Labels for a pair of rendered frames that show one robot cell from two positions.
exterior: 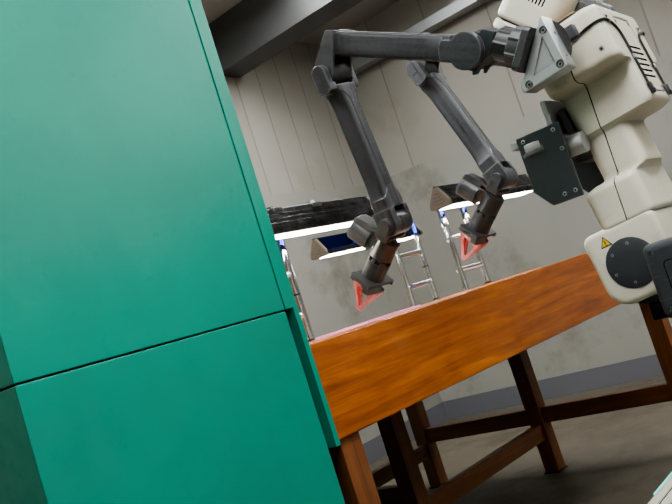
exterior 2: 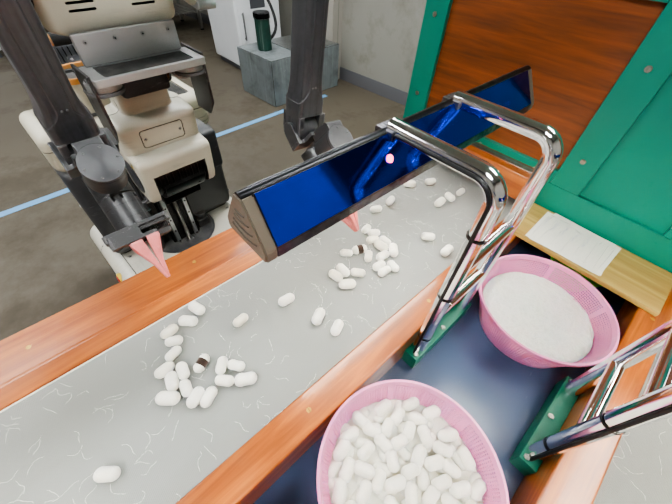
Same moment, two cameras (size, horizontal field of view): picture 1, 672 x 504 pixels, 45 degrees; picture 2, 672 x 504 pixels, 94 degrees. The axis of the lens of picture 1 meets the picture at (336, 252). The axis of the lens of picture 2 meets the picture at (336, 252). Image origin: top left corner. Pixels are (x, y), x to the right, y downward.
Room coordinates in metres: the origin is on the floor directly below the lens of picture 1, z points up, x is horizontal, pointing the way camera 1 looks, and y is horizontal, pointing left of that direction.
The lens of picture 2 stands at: (2.56, -0.01, 1.30)
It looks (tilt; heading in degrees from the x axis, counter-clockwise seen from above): 48 degrees down; 185
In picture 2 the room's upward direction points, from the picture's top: 3 degrees clockwise
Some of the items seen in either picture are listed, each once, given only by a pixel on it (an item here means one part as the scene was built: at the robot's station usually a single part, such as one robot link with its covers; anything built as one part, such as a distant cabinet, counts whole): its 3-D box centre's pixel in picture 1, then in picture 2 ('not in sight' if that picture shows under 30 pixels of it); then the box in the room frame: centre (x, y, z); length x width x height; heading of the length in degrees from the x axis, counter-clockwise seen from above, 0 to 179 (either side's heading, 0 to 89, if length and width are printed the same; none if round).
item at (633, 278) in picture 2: not in sight; (585, 251); (1.98, 0.54, 0.77); 0.33 x 0.15 x 0.01; 49
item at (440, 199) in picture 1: (486, 189); not in sight; (2.83, -0.56, 1.08); 0.62 x 0.08 x 0.07; 139
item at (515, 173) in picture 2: not in sight; (479, 161); (1.72, 0.31, 0.83); 0.30 x 0.06 x 0.07; 49
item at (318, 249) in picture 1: (368, 237); not in sight; (3.19, -0.14, 1.08); 0.62 x 0.08 x 0.07; 139
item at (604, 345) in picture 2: not in sight; (534, 314); (2.15, 0.39, 0.72); 0.27 x 0.27 x 0.10
